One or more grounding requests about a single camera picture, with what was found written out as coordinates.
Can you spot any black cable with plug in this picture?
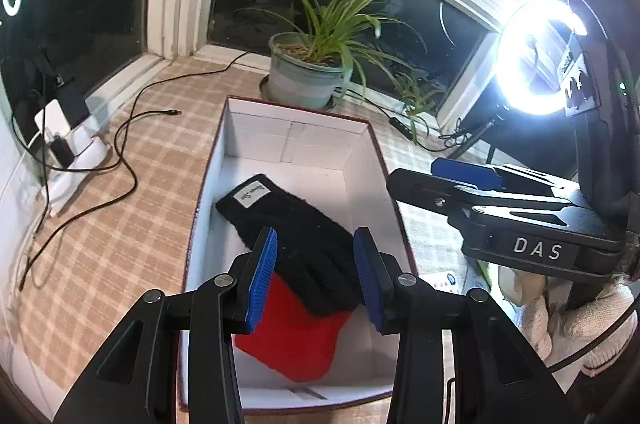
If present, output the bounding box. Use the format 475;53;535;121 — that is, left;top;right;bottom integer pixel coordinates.
47;108;182;172

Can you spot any red knit cloth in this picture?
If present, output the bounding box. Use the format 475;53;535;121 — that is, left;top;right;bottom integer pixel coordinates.
234;276;353;384

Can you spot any grey plant pot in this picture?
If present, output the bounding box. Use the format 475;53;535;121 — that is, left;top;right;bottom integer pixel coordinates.
268;32;353;111

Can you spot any black knit glove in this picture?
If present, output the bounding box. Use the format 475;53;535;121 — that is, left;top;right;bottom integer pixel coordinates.
216;174;363;317

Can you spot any white ring light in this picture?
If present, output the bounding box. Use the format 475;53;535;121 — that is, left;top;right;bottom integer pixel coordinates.
492;0;587;117

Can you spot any person's right hand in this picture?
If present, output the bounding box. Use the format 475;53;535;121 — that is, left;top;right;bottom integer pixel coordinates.
500;265;639;378

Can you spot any green spider plant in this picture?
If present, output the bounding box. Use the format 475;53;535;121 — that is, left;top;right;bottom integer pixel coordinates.
235;0;447;146

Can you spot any checked tablecloth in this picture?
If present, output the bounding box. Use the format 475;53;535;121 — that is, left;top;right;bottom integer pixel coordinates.
0;53;501;424

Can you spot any long black cable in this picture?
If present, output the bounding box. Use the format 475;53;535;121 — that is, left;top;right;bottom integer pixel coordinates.
19;50;256;291

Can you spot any white cardboard box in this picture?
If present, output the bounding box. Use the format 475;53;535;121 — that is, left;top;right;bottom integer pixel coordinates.
176;95;417;411

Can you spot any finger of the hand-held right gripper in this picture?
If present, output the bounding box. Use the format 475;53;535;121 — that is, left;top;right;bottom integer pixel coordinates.
431;158;581;201
387;168;571;219

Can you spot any white charger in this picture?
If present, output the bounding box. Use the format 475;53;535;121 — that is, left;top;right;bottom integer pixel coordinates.
34;99;72;142

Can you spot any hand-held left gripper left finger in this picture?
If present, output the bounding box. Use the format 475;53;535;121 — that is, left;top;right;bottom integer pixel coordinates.
52;226;278;424

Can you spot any black charger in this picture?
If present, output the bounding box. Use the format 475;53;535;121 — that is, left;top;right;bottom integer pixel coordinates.
50;135;77;168

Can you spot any black light tripod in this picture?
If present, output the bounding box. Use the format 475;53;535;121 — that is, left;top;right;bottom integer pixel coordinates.
444;104;512;165

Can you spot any white power strip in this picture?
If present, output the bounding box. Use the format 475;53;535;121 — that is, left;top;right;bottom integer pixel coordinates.
32;124;113;219

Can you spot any white tissue packet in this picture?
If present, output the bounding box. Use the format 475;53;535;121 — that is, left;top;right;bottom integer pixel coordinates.
433;268;475;298

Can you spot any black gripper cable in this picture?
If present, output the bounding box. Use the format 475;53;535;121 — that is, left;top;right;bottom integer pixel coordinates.
550;310;637;372

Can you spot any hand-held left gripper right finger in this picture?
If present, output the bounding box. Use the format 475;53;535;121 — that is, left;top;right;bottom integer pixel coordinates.
352;226;581;424

